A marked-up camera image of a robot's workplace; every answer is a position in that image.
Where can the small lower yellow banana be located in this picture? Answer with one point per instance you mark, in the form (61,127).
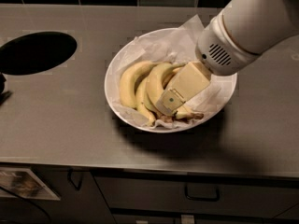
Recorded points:
(140,96)

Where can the black round counter hole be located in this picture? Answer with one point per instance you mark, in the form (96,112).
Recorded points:
(37,52)

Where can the paper sheet on cabinet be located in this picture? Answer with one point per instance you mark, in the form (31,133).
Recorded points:
(25,183)

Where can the large yellow banana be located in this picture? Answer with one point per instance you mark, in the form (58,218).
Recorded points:
(155,87)

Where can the black object at left edge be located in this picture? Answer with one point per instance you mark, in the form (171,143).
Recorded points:
(4,95)

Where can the grey cabinet door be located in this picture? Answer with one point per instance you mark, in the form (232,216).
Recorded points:
(86,206)

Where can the right yellow banana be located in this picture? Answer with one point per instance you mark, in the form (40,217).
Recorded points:
(183,112)

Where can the white bowl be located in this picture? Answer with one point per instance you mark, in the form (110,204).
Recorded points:
(109,84)

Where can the black cabinet door handle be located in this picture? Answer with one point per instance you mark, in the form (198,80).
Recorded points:
(75,179)

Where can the leftmost yellow banana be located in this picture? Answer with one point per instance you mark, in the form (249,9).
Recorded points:
(128,80)

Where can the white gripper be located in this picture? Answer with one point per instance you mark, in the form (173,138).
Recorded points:
(218,51)

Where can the white paper liner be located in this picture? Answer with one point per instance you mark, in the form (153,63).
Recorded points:
(162,47)

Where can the black drawer handle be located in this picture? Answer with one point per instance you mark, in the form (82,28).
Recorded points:
(201,193)

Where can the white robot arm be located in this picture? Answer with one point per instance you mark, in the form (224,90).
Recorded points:
(235,38)

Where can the grey drawer front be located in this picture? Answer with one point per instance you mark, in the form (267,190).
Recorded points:
(168,196)

